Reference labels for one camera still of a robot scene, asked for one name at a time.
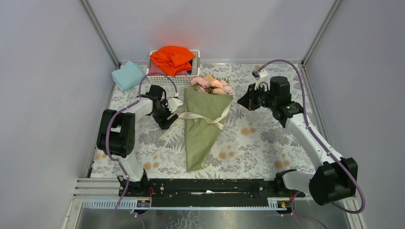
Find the cream ribbon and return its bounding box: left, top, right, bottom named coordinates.
left=160, top=103, right=231, bottom=140

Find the green and orange wrapping paper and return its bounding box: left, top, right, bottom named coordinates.
left=184, top=74, right=234, bottom=172

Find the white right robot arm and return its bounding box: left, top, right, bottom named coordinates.
left=237, top=76, right=358, bottom=206

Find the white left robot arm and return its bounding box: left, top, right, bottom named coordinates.
left=96, top=85, right=183, bottom=182

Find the white plastic basket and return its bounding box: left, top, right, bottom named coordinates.
left=147, top=49, right=201, bottom=85

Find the pink cloth in basket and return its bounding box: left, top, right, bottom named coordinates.
left=149, top=62, right=189, bottom=76

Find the light blue folded towel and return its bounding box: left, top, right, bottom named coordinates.
left=112, top=61, right=145, bottom=91

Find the orange cloth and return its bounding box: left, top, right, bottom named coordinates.
left=149, top=46, right=195, bottom=76

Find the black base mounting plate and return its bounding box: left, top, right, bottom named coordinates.
left=118, top=176, right=296, bottom=208

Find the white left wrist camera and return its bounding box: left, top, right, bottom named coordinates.
left=167, top=97, right=183, bottom=113

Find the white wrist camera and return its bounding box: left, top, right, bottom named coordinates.
left=252, top=69, right=270, bottom=90
left=167, top=97, right=183, bottom=113

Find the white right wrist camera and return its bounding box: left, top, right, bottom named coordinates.
left=252, top=69, right=270, bottom=90

